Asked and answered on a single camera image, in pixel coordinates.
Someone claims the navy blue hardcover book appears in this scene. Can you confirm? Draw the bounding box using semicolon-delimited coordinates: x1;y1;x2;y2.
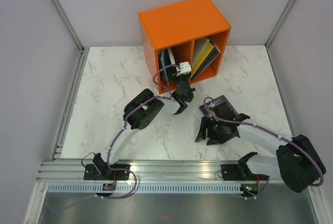
191;42;221;80

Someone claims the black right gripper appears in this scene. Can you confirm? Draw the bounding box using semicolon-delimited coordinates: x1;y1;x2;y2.
195;116;226;145

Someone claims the right corner frame post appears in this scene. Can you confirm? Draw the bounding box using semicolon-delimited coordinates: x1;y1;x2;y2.
265;0;297;49

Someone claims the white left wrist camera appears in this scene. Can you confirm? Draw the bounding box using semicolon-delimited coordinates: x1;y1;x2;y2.
176;61;192;76

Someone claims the aluminium frame rail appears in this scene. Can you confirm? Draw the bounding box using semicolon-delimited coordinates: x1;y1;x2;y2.
36;143;321;183

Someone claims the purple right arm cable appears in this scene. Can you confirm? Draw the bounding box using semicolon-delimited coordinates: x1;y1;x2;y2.
203;96;327;198

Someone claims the left corner frame post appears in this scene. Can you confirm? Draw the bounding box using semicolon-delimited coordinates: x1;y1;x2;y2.
50;0;84;53

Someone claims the bright blue paperback book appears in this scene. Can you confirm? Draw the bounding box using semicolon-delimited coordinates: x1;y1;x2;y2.
161;48;174;81

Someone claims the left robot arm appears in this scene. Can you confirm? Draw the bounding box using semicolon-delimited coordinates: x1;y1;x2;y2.
85;74;195;180

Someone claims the light blue paperback book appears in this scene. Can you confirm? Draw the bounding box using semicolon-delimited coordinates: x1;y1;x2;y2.
167;47;176;64

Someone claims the yellow paperback book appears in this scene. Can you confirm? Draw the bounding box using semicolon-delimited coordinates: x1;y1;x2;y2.
191;40;214;76

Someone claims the pale green plastic file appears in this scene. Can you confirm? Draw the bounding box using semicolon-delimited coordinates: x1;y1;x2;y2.
191;37;209;66

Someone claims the dark green hardcover book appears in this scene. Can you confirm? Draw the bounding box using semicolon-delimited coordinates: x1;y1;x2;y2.
159;49;169;82

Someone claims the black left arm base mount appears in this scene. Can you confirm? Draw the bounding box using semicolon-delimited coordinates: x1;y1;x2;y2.
83;164;131;181

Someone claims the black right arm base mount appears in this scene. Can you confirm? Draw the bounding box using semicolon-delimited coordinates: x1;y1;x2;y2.
217;164;268;181

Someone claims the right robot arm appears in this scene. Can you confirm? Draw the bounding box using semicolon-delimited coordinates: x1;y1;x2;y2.
196;102;326;193

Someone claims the corner frame post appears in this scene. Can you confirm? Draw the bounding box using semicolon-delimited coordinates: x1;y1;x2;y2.
50;0;84;53
265;0;297;49

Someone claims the purple galaxy cover book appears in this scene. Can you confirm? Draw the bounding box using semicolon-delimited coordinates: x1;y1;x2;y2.
198;94;240;144

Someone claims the black paperback book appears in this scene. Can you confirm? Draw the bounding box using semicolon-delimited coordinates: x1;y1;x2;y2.
165;64;180;85

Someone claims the slotted white cable duct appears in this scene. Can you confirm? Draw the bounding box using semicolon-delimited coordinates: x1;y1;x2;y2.
47;182;254;194

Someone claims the orange two-compartment shelf box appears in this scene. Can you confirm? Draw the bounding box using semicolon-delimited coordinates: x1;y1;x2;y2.
138;0;232;83

